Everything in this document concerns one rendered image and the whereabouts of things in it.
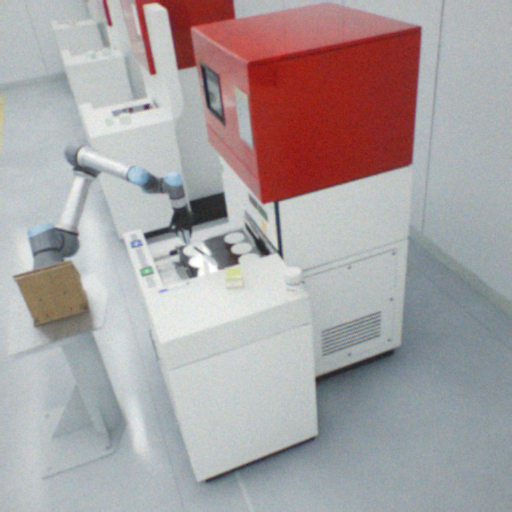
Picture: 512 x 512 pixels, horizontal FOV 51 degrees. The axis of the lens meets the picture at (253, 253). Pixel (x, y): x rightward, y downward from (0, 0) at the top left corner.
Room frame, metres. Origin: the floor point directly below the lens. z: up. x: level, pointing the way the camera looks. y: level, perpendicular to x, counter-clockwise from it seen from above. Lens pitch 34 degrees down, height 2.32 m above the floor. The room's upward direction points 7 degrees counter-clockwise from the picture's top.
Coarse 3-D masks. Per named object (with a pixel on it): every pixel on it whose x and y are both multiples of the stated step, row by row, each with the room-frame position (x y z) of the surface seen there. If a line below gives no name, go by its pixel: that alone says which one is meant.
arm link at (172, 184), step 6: (168, 174) 2.21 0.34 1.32; (174, 174) 2.20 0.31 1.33; (180, 174) 2.21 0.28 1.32; (168, 180) 2.17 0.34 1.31; (174, 180) 2.17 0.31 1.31; (180, 180) 2.19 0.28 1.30; (162, 186) 2.18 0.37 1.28; (168, 186) 2.17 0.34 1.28; (174, 186) 2.17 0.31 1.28; (180, 186) 2.18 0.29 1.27; (168, 192) 2.18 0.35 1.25; (174, 192) 2.17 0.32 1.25; (180, 192) 2.17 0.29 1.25; (174, 198) 2.17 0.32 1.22; (180, 198) 2.17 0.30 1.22
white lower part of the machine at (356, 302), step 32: (352, 256) 2.13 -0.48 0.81; (384, 256) 2.18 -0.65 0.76; (320, 288) 2.07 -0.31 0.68; (352, 288) 2.12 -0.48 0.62; (384, 288) 2.18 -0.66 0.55; (320, 320) 2.07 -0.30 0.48; (352, 320) 2.13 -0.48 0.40; (384, 320) 2.18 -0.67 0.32; (320, 352) 2.07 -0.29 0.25; (352, 352) 2.12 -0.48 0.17; (384, 352) 2.21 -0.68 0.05
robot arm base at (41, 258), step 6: (36, 252) 2.02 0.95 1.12; (42, 252) 2.01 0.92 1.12; (48, 252) 2.02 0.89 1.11; (54, 252) 2.03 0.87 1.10; (36, 258) 2.00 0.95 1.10; (42, 258) 1.99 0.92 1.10; (48, 258) 1.99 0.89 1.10; (54, 258) 2.00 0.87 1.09; (60, 258) 2.02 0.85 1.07; (36, 264) 1.98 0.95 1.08; (42, 264) 1.96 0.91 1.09; (48, 264) 1.96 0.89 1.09
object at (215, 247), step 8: (232, 232) 2.35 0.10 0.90; (240, 232) 2.34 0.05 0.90; (208, 240) 2.30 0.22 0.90; (216, 240) 2.29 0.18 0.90; (248, 240) 2.25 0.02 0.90; (208, 248) 2.22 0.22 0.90; (216, 248) 2.22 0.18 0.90; (224, 248) 2.21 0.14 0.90; (256, 248) 2.17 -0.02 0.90; (184, 256) 2.18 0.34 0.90; (192, 256) 2.17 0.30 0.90; (200, 256) 2.16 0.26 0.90; (216, 256) 2.14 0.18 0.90; (224, 256) 2.14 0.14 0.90; (232, 256) 2.13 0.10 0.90; (240, 256) 2.12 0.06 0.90; (192, 264) 2.10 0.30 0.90; (200, 264) 2.09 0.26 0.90; (208, 264) 2.08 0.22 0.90; (224, 264) 2.07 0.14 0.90; (232, 264) 2.06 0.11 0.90; (192, 272) 2.03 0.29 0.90; (200, 272) 2.03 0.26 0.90
